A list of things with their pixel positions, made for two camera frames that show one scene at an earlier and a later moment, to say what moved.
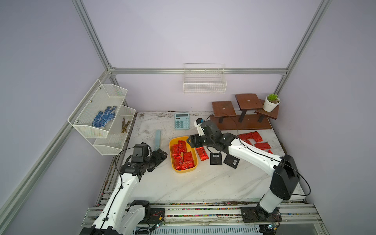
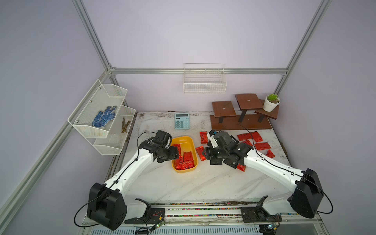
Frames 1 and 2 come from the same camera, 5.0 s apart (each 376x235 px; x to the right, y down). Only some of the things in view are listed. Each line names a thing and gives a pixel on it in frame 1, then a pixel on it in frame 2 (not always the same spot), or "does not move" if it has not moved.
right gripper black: [196, 138] → [210, 153]
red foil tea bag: [256, 136] does not move
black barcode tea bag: [215, 158] does not move
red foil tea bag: [202, 153] does not move
